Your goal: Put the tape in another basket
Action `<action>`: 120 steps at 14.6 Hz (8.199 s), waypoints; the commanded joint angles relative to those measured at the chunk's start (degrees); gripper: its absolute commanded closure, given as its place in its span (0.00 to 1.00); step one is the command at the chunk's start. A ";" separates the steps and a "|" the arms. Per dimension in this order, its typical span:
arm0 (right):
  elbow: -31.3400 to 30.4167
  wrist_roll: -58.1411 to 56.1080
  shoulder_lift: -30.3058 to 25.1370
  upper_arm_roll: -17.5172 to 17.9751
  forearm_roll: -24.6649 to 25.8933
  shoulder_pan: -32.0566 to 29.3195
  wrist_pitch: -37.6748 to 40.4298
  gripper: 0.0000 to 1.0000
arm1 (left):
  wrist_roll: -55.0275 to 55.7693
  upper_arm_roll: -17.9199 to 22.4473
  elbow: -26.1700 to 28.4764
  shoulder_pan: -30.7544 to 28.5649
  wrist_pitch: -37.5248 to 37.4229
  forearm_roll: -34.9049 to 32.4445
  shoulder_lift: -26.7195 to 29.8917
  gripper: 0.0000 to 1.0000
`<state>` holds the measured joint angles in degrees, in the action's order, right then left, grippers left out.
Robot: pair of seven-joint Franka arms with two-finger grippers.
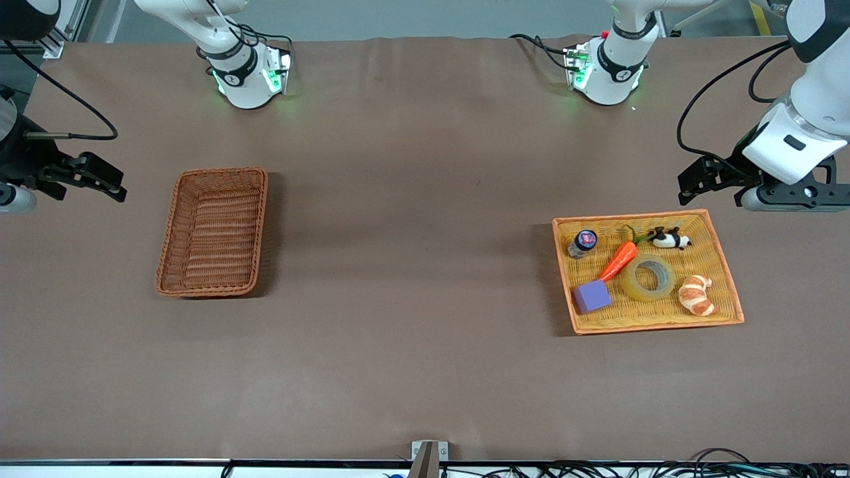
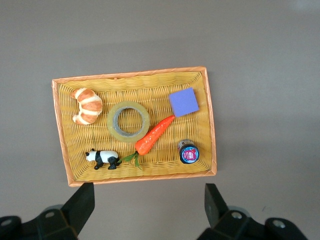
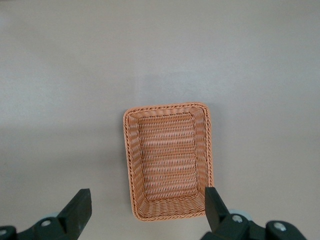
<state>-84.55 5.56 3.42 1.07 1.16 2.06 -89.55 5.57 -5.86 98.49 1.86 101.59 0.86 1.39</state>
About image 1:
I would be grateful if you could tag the metal table edge bracket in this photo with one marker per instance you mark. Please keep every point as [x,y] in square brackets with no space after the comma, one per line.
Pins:
[429,454]

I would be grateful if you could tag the deep brown wicker basket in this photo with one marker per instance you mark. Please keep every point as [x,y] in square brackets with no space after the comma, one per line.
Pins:
[214,232]

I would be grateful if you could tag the flat orange wicker basket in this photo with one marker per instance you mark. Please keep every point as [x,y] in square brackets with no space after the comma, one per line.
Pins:
[654,312]

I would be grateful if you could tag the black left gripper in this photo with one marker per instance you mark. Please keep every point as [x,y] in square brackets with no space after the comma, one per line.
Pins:
[736,174]

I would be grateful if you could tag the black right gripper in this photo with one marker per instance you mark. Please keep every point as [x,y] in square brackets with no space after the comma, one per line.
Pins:
[21,161]

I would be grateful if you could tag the aluminium frame profile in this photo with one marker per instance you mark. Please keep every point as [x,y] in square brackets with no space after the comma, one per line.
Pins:
[63,30]

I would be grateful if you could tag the purple foam cube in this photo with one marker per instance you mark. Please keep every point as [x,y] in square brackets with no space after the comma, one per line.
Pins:
[591,296]

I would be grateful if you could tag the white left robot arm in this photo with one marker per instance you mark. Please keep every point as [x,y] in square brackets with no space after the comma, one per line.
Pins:
[813,113]

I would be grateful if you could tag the black white panda toy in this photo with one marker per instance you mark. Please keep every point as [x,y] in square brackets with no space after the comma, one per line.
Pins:
[671,239]

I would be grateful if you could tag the toy croissant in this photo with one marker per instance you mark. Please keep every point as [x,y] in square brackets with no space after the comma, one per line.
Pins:
[696,297]

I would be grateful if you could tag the orange toy carrot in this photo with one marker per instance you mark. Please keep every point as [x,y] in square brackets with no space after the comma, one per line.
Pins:
[619,261]

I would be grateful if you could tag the small bottle blue cap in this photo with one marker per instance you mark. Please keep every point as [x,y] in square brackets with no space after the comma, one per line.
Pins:
[583,243]

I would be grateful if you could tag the yellowish clear tape roll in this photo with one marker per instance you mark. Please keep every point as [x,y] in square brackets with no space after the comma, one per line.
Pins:
[631,287]

